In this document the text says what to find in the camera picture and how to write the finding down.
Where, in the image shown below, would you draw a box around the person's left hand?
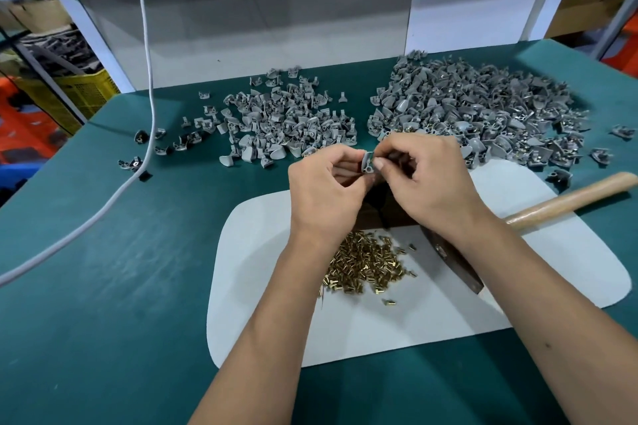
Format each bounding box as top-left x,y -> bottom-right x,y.
287,143 -> 381,244

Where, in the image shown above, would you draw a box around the person's right hand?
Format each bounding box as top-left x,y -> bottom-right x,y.
373,132 -> 495,240

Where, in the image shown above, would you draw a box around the person's left forearm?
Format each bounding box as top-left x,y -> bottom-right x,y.
188,228 -> 361,425

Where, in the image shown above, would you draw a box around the person's right forearm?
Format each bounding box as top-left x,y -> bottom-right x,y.
439,214 -> 638,425

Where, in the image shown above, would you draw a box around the dark metal block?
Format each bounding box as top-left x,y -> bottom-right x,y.
355,185 -> 423,232

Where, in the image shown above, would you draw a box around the pile of brass inserts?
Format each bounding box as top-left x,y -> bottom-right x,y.
317,230 -> 419,307

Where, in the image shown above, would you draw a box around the small pile of grey plastic parts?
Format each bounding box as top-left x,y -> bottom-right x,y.
218,66 -> 359,169

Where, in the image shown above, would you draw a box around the large pile of grey plastic parts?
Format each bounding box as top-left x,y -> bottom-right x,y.
368,49 -> 592,170

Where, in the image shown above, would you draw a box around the white work mat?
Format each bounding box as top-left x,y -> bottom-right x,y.
206,159 -> 633,370

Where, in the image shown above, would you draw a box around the white paper sheet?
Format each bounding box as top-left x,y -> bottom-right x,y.
405,0 -> 547,58

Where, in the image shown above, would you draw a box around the grey back panel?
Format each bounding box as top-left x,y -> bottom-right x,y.
75,0 -> 555,92

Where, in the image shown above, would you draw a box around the scattered dark grey plastic parts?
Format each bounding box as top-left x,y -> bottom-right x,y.
117,90 -> 222,182

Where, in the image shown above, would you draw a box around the orange plastic crate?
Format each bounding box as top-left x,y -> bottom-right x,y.
600,10 -> 638,78
0,75 -> 70,191

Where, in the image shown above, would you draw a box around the yellow plastic crate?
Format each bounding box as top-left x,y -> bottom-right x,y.
15,68 -> 122,137

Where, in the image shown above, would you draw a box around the wooden handled hammer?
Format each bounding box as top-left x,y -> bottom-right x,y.
423,172 -> 638,297

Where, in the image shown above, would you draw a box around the white cable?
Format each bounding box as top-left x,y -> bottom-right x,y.
0,0 -> 159,288

